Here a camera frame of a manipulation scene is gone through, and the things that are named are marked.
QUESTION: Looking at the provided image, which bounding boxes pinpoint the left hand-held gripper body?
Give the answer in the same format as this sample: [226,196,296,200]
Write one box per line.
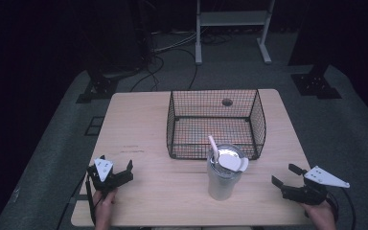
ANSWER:
[86,158,134,195]

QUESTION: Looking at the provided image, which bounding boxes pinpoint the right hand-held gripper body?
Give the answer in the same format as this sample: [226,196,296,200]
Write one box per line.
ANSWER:
[280,165,351,206]

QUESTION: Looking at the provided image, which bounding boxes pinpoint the clear tumbler with white lid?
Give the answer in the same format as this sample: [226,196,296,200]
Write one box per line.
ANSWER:
[206,143,250,202]

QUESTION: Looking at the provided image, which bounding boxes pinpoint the black wire basket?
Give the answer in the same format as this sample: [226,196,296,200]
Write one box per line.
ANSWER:
[166,88,267,161]

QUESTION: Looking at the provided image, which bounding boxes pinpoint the person's left hand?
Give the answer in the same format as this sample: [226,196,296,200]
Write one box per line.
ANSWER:
[92,188,119,222]

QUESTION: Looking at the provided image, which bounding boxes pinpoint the person's right hand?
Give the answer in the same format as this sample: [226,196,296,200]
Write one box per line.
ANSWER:
[300,199,337,230]

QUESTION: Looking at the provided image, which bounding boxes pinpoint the black stand base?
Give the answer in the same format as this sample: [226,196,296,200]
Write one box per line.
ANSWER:
[75,71,120,104]
[290,63,343,101]

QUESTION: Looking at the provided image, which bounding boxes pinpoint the white drinking straw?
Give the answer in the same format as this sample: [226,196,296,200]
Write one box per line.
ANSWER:
[207,134,220,163]

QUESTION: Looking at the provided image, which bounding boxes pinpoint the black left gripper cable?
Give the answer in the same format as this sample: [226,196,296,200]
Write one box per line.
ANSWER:
[56,172,98,230]

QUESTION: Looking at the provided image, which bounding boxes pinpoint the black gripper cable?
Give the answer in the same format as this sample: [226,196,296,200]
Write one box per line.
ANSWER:
[326,187,357,230]
[56,172,98,230]

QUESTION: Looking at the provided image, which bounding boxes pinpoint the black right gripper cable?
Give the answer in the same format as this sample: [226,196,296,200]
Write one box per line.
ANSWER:
[326,187,357,230]

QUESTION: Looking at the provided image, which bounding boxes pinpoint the black floor cable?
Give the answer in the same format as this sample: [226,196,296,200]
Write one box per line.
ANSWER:
[128,55,166,94]
[172,47,199,91]

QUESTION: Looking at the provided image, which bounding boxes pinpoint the white floor cables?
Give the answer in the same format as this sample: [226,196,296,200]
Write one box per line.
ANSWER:
[152,30,199,55]

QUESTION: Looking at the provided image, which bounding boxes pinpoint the white metal desk frame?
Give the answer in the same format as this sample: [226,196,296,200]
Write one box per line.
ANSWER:
[195,0,277,66]

